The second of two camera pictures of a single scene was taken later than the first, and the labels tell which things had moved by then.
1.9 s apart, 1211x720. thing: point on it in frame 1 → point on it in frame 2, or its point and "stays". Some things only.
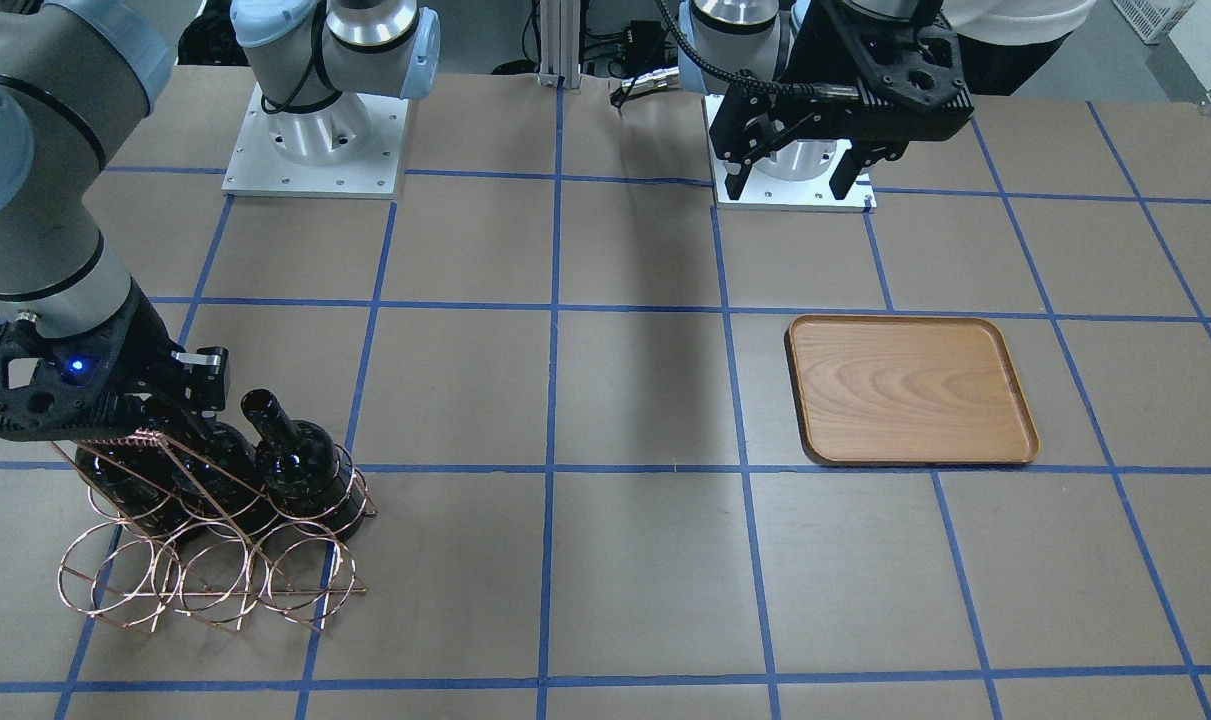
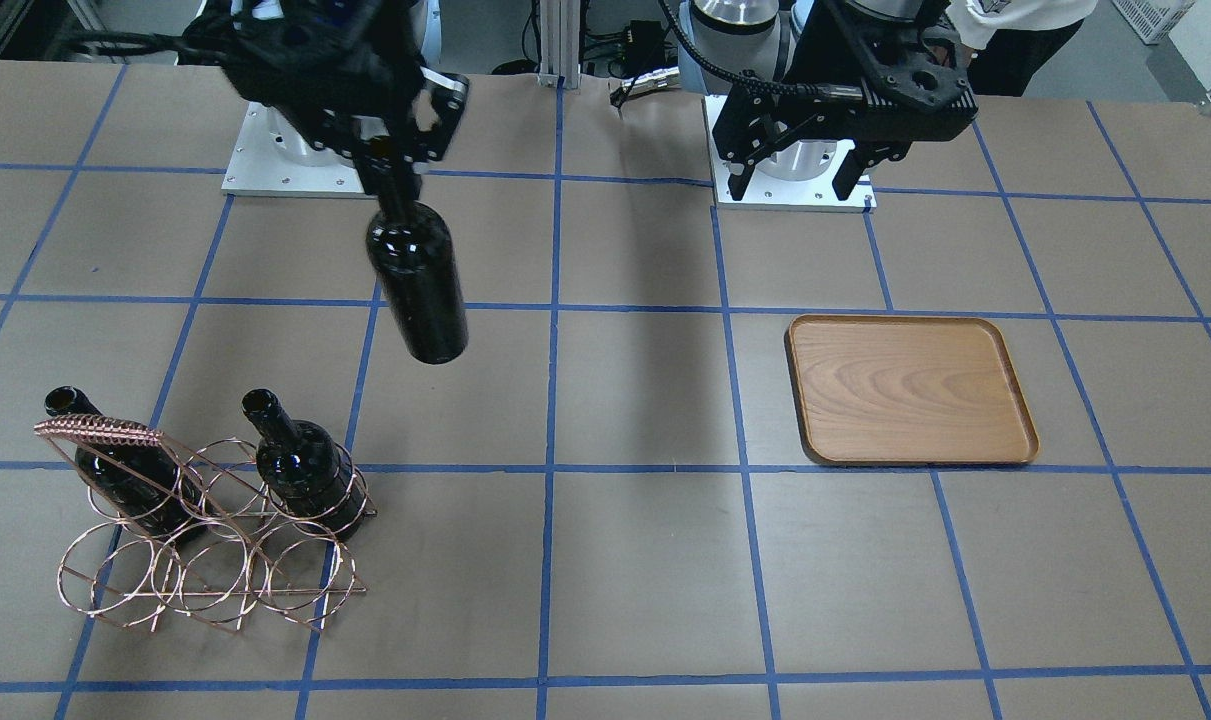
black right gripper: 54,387 → 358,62
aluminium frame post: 559,43 stays
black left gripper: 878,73 stays
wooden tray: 908,390 stays
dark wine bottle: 216,474 → 410,246
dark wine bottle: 302,475 stays
